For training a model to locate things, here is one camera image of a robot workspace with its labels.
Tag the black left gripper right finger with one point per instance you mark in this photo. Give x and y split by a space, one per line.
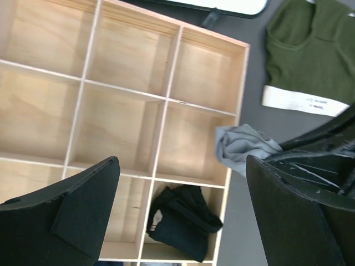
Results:
299 223

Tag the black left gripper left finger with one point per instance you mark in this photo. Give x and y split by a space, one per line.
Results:
62 224

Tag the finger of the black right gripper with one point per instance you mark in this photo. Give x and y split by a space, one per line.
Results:
327 163
332 127

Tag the green sports bra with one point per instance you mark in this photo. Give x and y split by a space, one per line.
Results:
310 58

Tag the light grey underwear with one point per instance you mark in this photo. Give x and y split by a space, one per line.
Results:
234 144

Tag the black rolled garment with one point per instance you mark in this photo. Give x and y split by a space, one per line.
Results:
179 217

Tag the wooden compartment tray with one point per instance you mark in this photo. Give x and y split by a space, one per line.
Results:
85 80

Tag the white whiteboard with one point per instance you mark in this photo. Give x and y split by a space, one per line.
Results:
243 9

